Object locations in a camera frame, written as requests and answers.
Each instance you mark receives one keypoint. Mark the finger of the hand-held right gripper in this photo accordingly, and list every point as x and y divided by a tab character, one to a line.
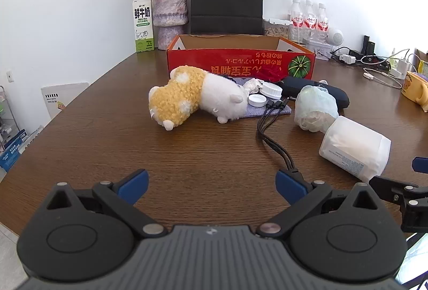
422	164
391	189

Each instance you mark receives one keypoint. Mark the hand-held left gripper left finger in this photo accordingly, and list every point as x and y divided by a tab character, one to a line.
135	183

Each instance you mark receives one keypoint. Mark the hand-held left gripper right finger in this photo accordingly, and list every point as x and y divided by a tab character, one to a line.
291	186

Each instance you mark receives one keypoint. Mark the clear cotton swab box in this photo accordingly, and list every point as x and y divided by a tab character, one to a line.
354	146

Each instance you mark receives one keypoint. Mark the purple cloth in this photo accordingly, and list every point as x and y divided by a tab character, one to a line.
257	111

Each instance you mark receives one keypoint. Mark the green white mesh bath ball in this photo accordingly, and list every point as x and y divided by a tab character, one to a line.
314	106

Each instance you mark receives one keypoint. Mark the white round lid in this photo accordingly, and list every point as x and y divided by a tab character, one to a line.
256	101

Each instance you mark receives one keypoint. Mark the white ridged jar lid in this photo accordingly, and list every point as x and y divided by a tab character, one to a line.
271	91

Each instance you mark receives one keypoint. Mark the dark blue zip pouch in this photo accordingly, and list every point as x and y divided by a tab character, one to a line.
337	96

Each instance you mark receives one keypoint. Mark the yellow and white plush toy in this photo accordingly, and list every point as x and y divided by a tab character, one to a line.
187	92

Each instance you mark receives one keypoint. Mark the white paper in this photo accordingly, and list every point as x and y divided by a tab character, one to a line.
252	86

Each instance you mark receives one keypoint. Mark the red cardboard box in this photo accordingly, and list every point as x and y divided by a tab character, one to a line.
217	59

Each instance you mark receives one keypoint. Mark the clear seed container white lid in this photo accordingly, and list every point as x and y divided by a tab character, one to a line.
276	28

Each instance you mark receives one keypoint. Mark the yellow mug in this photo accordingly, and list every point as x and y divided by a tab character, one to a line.
414	89

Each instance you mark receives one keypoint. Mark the white paper board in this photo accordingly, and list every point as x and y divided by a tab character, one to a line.
63	99

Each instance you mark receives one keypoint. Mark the black power adapter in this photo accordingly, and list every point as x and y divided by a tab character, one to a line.
376	62

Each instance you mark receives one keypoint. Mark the blue packet box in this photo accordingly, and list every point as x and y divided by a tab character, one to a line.
11	153

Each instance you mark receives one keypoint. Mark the white charger plug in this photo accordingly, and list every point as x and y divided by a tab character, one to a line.
347	59

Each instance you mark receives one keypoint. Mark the black upright device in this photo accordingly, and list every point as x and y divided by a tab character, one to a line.
368	44

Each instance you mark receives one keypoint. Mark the floral tin box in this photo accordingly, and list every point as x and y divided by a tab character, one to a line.
321	49

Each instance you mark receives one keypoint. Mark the white round device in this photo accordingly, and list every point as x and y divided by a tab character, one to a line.
335	37

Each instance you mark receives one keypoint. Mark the white and green milk carton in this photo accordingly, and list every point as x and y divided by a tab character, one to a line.
143	25

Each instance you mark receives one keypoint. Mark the clear water bottle red label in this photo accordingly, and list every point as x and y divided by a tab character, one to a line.
297	17
322	22
310	20

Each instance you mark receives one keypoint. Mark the purple mottled vase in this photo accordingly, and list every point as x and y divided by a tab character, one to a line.
170	12

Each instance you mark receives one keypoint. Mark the white wall socket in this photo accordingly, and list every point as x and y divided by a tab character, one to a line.
10	76

